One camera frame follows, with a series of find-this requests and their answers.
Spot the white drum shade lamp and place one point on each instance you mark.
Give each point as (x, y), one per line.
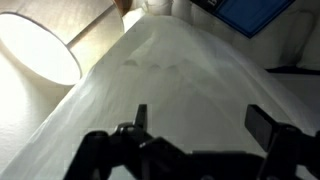
(43, 46)

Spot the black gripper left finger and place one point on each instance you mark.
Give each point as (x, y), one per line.
(133, 156)

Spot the white tufted cushion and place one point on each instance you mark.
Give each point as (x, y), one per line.
(286, 43)

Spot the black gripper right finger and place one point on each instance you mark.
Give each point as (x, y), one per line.
(290, 150)

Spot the round wooden lamp stand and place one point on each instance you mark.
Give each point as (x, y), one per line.
(121, 6)

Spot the black frame strip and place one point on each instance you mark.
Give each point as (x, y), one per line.
(293, 70)

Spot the black and blue hardcover book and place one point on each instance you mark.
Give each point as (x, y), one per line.
(250, 13)

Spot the white sheer curtain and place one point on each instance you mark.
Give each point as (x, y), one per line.
(173, 83)

